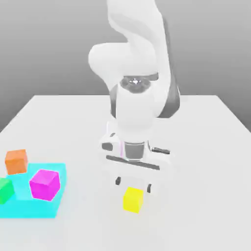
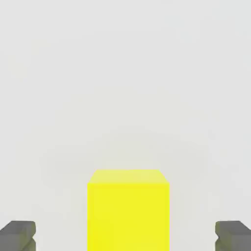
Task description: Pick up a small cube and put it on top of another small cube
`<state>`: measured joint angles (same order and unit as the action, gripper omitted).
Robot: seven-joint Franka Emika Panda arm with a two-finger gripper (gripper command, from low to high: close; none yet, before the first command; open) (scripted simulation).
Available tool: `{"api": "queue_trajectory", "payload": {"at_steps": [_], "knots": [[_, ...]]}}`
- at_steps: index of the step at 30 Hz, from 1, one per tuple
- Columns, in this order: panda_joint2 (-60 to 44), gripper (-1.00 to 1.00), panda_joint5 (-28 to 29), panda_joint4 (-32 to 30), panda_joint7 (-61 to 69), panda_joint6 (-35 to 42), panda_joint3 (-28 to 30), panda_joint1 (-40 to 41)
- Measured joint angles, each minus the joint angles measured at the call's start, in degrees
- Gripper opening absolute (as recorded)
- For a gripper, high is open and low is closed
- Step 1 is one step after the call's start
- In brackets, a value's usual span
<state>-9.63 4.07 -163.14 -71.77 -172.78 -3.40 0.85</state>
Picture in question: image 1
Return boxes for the small yellow cube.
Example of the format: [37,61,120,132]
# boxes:
[123,186,144,214]

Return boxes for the small green cube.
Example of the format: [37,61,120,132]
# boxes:
[0,177,16,205]

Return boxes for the small orange cube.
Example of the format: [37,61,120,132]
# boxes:
[4,149,28,176]

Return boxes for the large cyan box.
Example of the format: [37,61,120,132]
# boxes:
[0,162,68,219]

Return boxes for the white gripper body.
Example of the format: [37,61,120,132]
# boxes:
[105,154,161,185]

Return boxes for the small magenta cube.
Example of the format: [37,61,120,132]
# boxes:
[29,169,61,202]

